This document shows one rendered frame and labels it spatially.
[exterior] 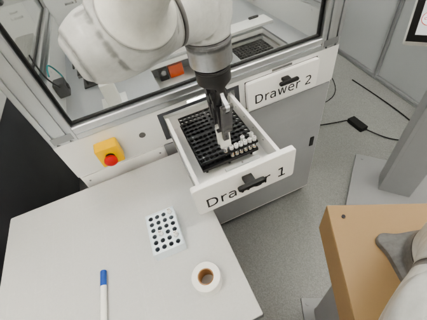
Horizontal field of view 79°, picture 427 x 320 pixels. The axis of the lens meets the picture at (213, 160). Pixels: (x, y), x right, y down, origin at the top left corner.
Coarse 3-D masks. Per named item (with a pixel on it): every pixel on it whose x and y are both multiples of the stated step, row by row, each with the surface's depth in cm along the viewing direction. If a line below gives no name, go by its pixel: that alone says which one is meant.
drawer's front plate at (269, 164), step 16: (256, 160) 65; (272, 160) 66; (288, 160) 68; (224, 176) 64; (240, 176) 65; (256, 176) 68; (272, 176) 71; (192, 192) 62; (208, 192) 64; (224, 192) 67; (240, 192) 70; (208, 208) 69
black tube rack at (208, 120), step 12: (192, 120) 84; (204, 120) 83; (240, 120) 80; (192, 132) 84; (204, 132) 79; (240, 132) 77; (192, 144) 77; (204, 144) 76; (216, 144) 76; (204, 156) 73; (216, 156) 76; (228, 156) 75; (240, 156) 75; (204, 168) 74
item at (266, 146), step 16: (176, 112) 89; (192, 112) 90; (240, 112) 87; (176, 128) 92; (256, 128) 79; (176, 144) 80; (256, 144) 82; (272, 144) 73; (192, 160) 81; (240, 160) 78; (192, 176) 70; (208, 176) 76
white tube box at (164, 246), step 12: (156, 216) 75; (168, 216) 74; (156, 228) 72; (168, 228) 71; (180, 228) 75; (156, 240) 70; (168, 240) 69; (180, 240) 69; (156, 252) 67; (168, 252) 68
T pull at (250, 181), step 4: (244, 176) 65; (248, 176) 65; (252, 176) 65; (244, 180) 64; (248, 180) 64; (252, 180) 64; (256, 180) 63; (260, 180) 63; (264, 180) 64; (244, 184) 63; (248, 184) 63; (252, 184) 63; (256, 184) 63; (240, 188) 63; (244, 188) 63; (248, 188) 63
